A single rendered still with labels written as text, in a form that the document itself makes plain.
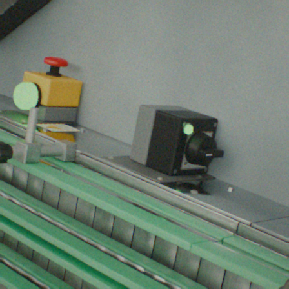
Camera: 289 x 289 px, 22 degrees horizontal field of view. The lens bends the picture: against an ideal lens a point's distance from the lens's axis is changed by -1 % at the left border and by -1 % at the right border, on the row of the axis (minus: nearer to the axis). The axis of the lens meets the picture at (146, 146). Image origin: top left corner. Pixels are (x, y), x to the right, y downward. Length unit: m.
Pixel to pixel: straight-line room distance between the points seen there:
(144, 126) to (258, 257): 0.29
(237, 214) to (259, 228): 0.04
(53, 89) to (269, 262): 0.52
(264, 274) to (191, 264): 0.18
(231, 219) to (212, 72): 0.26
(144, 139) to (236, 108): 0.13
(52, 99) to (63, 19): 0.16
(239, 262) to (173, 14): 0.45
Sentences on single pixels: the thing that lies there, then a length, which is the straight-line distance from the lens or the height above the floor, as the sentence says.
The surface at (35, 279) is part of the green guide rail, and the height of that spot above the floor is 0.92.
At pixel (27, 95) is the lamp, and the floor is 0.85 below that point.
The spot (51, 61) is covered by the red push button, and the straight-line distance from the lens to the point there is 1.21.
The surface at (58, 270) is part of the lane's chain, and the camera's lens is 1.10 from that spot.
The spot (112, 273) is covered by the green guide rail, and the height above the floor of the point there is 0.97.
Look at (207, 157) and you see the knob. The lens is 0.98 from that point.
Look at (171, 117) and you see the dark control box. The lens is 0.99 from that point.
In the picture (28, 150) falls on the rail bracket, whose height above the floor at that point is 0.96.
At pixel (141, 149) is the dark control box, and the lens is 1.03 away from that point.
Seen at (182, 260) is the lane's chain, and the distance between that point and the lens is 0.93.
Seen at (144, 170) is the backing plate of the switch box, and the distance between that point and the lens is 1.00.
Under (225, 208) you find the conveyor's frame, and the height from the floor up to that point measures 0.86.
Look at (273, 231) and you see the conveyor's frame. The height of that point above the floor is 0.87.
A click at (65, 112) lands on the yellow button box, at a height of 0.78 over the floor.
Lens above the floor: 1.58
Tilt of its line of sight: 47 degrees down
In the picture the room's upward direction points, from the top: 92 degrees counter-clockwise
